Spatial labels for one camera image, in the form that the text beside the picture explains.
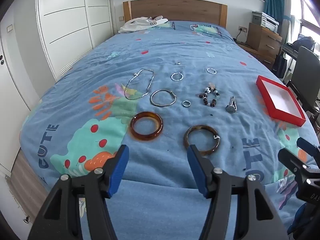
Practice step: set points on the low wooden cabinet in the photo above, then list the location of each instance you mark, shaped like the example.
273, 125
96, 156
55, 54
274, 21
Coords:
265, 61

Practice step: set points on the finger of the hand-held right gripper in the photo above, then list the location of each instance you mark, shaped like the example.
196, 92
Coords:
307, 144
290, 158

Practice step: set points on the white printer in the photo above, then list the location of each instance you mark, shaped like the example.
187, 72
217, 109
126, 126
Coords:
267, 21

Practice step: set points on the red jewelry box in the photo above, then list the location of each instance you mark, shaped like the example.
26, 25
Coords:
282, 100

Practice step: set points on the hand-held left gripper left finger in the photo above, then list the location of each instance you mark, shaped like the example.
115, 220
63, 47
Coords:
120, 170

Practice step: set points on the grey desk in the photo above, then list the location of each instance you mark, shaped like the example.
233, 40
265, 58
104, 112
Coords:
290, 50

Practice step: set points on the wooden headboard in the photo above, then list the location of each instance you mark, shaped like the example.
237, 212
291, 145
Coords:
175, 10

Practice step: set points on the small silver hoop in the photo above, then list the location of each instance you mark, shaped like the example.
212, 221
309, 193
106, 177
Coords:
183, 103

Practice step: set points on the teal curtain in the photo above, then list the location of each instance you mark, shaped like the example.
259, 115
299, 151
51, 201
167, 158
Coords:
275, 0

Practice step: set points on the silver bangle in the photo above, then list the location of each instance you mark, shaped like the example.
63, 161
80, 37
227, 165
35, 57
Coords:
172, 94

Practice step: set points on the tall wooden drawer cabinet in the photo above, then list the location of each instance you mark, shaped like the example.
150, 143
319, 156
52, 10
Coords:
265, 40

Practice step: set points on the dark blue backpack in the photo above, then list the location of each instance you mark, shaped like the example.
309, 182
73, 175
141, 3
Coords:
303, 42

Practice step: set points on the silver wristwatch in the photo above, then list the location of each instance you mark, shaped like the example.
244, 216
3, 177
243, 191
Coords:
230, 108

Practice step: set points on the thin brown bangle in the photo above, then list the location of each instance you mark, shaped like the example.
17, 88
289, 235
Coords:
201, 127

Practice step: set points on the white garment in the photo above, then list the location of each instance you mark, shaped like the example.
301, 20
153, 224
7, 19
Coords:
135, 25

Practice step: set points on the white wardrobe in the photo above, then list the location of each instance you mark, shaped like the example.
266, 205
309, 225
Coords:
67, 17

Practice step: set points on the window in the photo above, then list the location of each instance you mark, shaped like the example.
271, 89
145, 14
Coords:
308, 12

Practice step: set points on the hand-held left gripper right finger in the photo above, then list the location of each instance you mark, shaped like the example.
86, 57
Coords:
197, 170

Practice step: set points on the thick amber bangle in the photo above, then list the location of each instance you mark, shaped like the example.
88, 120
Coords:
133, 130

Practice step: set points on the dark blue hanging bag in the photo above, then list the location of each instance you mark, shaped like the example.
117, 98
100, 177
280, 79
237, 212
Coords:
280, 65

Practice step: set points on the wall socket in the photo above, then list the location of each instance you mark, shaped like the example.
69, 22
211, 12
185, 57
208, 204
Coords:
242, 28

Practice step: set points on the blue printed blanket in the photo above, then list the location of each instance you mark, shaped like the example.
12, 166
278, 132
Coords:
175, 45

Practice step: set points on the grey chair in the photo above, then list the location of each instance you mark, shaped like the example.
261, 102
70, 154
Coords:
306, 62

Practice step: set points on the twisted silver hoop earring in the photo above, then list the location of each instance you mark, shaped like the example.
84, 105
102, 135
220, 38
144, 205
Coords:
207, 70
171, 76

